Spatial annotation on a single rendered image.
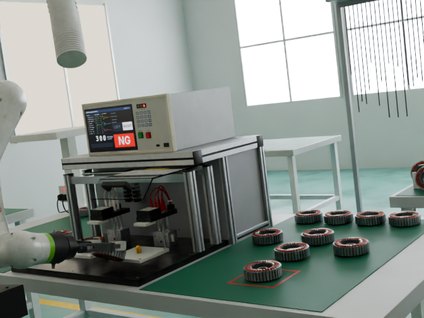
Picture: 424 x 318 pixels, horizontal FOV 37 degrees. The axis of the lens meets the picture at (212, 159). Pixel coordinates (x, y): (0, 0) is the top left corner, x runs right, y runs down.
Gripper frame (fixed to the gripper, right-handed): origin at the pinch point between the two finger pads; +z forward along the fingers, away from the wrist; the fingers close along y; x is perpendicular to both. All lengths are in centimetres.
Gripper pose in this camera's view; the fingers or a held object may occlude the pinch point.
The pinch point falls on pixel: (108, 245)
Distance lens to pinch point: 217.0
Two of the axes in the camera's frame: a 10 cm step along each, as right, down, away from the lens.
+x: 0.1, -10.0, 0.7
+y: 8.0, -0.3, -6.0
